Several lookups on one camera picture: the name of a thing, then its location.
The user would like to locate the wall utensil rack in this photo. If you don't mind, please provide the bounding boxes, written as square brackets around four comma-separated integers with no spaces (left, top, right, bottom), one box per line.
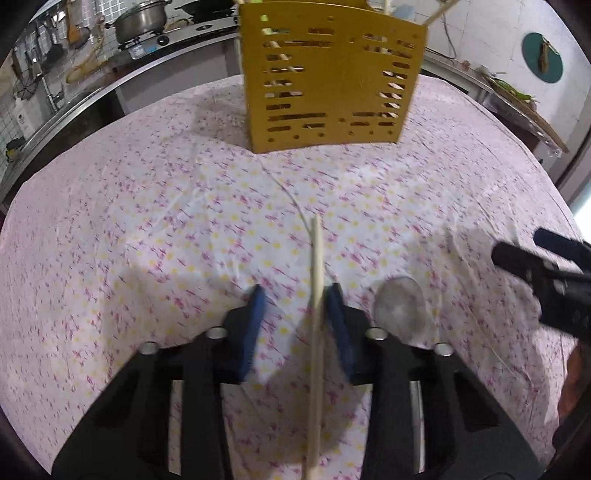
[3,1,126,101]

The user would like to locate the wooden board with vegetables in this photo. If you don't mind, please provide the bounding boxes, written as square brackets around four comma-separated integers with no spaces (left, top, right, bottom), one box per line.
[481,74,569,158]

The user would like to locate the wooden chopstick right side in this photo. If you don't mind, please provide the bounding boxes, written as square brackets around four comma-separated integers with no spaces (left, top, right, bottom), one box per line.
[304,215,325,479]

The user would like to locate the teal round cutting board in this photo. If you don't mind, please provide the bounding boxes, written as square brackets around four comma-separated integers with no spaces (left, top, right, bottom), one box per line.
[521,32,564,84]

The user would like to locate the yellow perforated utensil holder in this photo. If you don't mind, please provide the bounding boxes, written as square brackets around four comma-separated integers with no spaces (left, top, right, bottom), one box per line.
[238,1,428,153]

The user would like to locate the metal spoon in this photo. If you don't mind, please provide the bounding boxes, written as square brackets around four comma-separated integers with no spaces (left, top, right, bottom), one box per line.
[373,276,427,344]

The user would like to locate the kitchen counter cabinets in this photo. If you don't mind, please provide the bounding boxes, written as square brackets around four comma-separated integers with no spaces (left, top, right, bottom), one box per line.
[0,27,546,209]

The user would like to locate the pink floral tablecloth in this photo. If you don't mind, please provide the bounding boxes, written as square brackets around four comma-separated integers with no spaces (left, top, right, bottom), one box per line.
[1,77,578,479]

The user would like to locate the white soap bottle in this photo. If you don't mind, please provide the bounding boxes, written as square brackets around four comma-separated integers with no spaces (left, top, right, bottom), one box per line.
[14,98,35,140]

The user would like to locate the chopstick in holder right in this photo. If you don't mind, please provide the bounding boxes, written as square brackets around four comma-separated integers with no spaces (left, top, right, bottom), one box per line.
[423,0,460,28]

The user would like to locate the light blue plastic spoon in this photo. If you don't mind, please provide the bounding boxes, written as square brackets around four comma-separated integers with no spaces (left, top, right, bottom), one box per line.
[392,4,416,22]

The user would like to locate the silver gas stove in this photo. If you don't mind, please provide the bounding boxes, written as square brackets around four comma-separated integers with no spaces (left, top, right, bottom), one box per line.
[112,16,238,63]

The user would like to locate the right hand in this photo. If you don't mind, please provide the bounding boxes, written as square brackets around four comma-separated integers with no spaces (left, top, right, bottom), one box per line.
[557,342,590,422]

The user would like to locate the steel cooking pot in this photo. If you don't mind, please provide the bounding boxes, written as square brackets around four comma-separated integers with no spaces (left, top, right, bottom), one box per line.
[104,0,170,45]

